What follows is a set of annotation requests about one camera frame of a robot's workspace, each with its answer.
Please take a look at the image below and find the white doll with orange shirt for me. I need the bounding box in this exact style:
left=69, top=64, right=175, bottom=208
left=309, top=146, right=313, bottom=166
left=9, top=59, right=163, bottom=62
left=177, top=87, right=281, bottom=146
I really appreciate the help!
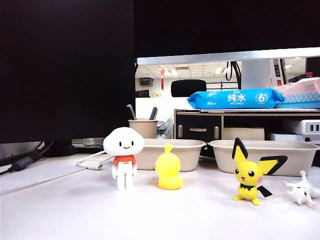
left=102, top=126, right=145, bottom=191

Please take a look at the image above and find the yellow duck doll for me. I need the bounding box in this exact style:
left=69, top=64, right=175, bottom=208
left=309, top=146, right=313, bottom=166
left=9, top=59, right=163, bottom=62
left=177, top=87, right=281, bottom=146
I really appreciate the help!
left=154, top=142, right=184, bottom=190

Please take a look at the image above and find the yellow and black Pichu doll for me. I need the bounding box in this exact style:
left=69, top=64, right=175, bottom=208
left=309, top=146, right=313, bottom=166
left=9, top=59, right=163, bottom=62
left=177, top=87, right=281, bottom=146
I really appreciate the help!
left=231, top=137, right=288, bottom=206

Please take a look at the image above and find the small white cat doll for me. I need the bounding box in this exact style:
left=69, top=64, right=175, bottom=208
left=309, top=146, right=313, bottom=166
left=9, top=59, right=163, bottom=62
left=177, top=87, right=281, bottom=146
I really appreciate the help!
left=281, top=170, right=320, bottom=210

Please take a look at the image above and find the beige paper box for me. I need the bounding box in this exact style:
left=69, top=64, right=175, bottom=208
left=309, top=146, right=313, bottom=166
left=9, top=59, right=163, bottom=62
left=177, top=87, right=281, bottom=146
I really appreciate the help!
left=207, top=139, right=320, bottom=176
left=134, top=138, right=206, bottom=173

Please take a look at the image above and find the beige cardboard box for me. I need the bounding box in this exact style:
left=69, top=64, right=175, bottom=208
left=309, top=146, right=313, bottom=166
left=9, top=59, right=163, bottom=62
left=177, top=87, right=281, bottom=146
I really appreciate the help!
left=223, top=127, right=265, bottom=141

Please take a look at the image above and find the flat white box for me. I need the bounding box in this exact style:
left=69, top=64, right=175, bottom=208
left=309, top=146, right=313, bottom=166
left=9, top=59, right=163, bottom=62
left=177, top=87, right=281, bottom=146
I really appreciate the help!
left=266, top=132, right=305, bottom=142

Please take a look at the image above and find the beige paper cup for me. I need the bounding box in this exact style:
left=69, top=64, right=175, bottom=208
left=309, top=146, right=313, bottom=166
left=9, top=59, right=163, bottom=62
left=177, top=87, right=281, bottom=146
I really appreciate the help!
left=128, top=119, right=159, bottom=140

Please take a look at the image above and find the silver tipped pen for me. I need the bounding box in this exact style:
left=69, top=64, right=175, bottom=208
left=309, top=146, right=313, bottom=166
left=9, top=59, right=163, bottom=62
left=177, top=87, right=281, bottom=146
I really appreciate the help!
left=126, top=104, right=137, bottom=121

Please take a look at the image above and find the wooden desk shelf organizer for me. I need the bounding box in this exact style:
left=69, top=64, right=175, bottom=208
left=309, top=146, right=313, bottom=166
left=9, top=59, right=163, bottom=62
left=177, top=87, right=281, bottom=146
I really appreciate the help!
left=173, top=107, right=320, bottom=145

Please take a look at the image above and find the black office chair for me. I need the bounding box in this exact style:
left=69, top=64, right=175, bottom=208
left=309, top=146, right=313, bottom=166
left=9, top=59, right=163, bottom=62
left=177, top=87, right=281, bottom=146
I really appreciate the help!
left=170, top=79, right=207, bottom=98

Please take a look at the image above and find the red hanging ornament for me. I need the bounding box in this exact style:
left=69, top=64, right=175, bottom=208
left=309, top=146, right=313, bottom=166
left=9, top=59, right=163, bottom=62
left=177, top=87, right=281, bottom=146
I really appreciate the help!
left=158, top=64, right=168, bottom=91

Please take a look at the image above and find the blue wet wipes pack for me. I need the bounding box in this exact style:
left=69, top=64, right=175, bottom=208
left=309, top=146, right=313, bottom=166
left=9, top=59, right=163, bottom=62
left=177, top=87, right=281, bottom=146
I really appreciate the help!
left=186, top=87, right=286, bottom=110

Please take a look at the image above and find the silver flat laptop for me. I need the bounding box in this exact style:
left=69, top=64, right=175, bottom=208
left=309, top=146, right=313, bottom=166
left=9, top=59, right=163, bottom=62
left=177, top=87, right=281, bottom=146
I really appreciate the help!
left=199, top=107, right=320, bottom=113

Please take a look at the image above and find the black monitor stand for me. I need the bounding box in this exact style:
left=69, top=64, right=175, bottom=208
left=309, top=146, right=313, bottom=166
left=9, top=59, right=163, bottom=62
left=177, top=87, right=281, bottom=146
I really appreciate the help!
left=42, top=138, right=77, bottom=158

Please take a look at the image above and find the large black computer monitor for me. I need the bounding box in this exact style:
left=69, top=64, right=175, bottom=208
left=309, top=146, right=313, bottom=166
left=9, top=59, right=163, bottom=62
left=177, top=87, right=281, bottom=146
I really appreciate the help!
left=0, top=0, right=137, bottom=145

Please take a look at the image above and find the black monitor with silver bezel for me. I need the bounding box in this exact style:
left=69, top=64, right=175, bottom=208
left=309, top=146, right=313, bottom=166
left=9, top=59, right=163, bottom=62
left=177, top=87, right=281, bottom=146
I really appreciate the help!
left=133, top=0, right=320, bottom=66

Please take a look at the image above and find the pink tissue pack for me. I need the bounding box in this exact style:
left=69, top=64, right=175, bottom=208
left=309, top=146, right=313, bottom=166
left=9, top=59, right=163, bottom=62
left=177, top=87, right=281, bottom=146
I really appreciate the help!
left=273, top=76, right=320, bottom=109

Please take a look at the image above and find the white USB cable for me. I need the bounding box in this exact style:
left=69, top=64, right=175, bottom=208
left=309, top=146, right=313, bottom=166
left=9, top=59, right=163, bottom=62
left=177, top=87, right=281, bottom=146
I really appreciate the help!
left=75, top=149, right=113, bottom=171

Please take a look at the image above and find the black hanging cable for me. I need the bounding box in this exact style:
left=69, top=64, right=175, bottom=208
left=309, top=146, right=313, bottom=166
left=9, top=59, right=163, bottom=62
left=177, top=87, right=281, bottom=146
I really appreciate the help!
left=224, top=60, right=242, bottom=82

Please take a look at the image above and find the thick black cable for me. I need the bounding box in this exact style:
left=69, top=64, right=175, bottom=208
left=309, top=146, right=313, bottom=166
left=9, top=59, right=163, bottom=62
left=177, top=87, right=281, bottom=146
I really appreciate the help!
left=0, top=140, right=55, bottom=176

